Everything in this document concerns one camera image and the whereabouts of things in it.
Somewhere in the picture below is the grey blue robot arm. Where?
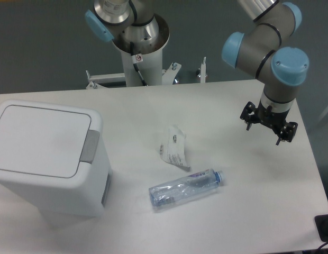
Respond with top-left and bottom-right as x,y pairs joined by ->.
85,1 -> 309,142

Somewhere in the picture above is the black device at table edge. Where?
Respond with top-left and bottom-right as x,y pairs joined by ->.
314,214 -> 328,242

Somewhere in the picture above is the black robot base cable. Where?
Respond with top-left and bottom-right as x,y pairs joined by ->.
129,41 -> 149,87

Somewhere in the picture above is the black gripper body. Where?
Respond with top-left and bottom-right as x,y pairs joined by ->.
257,102 -> 289,129

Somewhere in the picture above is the crumpled white paper wrapper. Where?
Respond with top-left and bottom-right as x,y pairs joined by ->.
159,125 -> 190,171

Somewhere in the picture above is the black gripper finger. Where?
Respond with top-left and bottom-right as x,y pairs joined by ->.
240,102 -> 259,131
273,122 -> 298,146

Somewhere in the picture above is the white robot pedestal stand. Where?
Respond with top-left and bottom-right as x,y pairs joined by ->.
85,13 -> 209,89

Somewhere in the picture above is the white push-lid trash can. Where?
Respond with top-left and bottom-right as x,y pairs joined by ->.
0,99 -> 112,216

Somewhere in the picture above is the crushed clear plastic bottle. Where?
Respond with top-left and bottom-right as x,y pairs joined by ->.
149,169 -> 224,210

